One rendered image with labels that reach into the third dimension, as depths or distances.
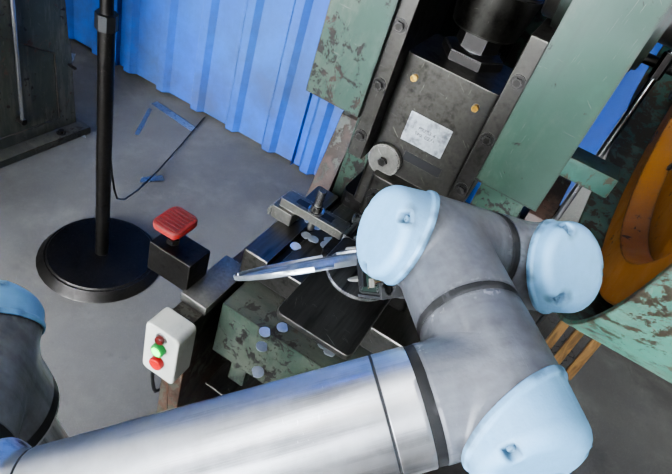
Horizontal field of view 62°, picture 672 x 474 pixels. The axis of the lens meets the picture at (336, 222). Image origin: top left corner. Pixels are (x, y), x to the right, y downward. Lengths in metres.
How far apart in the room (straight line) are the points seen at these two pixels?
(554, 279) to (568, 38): 0.38
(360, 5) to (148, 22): 2.12
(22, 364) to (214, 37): 2.23
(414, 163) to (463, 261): 0.53
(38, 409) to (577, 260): 0.45
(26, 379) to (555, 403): 0.38
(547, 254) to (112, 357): 1.48
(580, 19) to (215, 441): 0.61
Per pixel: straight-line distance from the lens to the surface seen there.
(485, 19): 0.85
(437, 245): 0.40
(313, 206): 1.14
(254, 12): 2.44
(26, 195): 2.28
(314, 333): 0.90
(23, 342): 0.51
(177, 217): 1.06
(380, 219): 0.42
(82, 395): 1.72
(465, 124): 0.86
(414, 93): 0.87
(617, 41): 0.75
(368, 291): 0.64
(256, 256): 1.09
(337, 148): 1.36
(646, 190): 1.08
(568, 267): 0.47
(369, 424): 0.33
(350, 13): 0.83
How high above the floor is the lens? 1.46
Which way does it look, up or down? 38 degrees down
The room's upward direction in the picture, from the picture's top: 20 degrees clockwise
